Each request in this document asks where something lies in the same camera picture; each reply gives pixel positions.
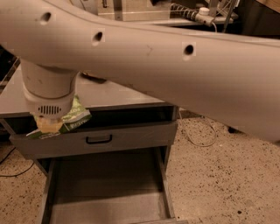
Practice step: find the white cable plug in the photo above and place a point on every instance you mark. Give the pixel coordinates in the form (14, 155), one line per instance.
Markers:
(203, 17)

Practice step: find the metal frame rail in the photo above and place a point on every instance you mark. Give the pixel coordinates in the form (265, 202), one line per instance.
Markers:
(160, 12)

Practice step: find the green jalapeno chip bag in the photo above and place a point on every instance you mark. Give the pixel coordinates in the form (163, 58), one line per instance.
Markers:
(77, 116)

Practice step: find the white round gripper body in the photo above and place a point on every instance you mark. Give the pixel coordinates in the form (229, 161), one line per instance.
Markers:
(50, 108)

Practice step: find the crushed gold soda can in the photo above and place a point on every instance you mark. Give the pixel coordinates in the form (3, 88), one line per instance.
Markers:
(93, 78)

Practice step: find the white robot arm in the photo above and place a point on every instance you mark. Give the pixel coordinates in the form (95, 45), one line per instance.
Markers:
(232, 79)

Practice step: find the open grey lower drawer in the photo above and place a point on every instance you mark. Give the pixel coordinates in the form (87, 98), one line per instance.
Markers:
(118, 187)

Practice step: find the black drawer handle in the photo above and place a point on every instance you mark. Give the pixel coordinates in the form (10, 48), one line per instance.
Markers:
(99, 139)

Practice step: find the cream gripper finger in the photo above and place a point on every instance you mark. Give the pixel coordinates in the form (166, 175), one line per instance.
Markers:
(47, 125)

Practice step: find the grey drawer cabinet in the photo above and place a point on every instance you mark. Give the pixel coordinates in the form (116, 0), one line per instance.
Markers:
(109, 104)

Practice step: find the grey upper drawer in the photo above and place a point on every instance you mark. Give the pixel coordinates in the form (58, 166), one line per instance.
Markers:
(125, 137)

